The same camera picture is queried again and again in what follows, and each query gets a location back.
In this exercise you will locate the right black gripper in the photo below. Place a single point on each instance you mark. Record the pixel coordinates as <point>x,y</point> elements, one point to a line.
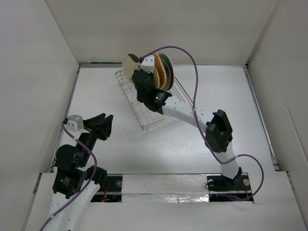
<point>149,74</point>

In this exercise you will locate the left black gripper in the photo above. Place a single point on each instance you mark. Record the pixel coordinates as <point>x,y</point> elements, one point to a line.
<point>101,130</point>

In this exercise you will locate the plain beige plate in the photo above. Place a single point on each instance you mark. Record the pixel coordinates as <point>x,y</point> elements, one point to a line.
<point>130,63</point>

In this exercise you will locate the beige bird pattern plate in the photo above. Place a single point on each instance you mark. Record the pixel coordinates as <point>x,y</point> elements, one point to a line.
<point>156,78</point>

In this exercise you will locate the square woven bamboo tray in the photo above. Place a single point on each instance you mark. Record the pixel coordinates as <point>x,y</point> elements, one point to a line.
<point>161,70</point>

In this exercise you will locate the light green flower plate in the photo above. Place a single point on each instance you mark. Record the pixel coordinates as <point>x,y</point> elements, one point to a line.
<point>169,72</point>

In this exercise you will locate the red and teal plate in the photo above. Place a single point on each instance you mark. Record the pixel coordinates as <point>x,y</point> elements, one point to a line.
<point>162,54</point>

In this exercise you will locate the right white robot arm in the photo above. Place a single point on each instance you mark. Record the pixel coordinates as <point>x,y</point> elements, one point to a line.
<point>215,127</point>

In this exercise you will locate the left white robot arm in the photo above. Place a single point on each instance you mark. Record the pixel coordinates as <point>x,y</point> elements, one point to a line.
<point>78,176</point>

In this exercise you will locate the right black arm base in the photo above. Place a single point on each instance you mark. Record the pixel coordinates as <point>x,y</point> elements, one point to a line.
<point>222,189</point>

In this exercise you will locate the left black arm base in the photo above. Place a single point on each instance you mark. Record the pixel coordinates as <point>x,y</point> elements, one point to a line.
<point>112,193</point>

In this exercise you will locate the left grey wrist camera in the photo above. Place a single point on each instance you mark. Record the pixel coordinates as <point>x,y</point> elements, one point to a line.
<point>74,123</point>

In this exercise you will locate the silver wire dish rack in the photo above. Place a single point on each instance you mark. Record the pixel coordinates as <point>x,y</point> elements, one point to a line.
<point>147,119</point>

